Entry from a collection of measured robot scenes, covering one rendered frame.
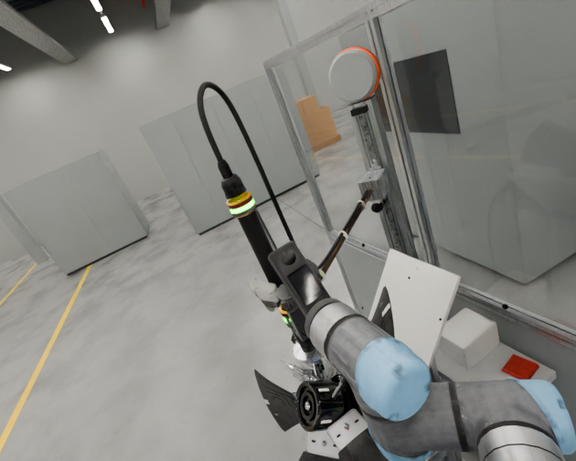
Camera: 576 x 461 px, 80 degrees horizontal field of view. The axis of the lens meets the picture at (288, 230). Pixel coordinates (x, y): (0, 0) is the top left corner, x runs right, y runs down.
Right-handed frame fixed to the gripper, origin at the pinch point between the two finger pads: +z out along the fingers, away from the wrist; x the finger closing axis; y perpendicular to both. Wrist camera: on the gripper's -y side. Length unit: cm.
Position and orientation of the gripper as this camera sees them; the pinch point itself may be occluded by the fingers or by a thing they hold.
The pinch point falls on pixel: (272, 267)
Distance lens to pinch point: 66.7
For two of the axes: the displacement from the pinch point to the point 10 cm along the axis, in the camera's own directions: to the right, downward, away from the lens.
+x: 8.3, -4.8, 2.8
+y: 3.6, 8.4, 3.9
